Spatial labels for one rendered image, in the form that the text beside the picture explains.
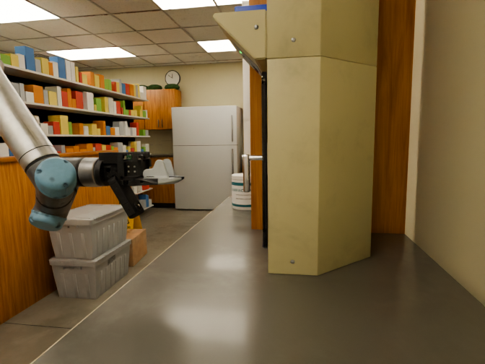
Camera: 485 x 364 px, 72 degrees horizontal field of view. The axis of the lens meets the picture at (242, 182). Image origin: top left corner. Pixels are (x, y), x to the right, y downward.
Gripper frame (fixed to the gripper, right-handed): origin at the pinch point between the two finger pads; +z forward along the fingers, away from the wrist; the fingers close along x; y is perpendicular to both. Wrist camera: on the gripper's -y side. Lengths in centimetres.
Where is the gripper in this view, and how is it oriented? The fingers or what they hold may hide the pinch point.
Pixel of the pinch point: (177, 180)
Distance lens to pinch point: 84.3
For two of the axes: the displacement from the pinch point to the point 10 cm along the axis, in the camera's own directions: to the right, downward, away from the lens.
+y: -0.1, -9.9, -1.3
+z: 9.9, 0.1, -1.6
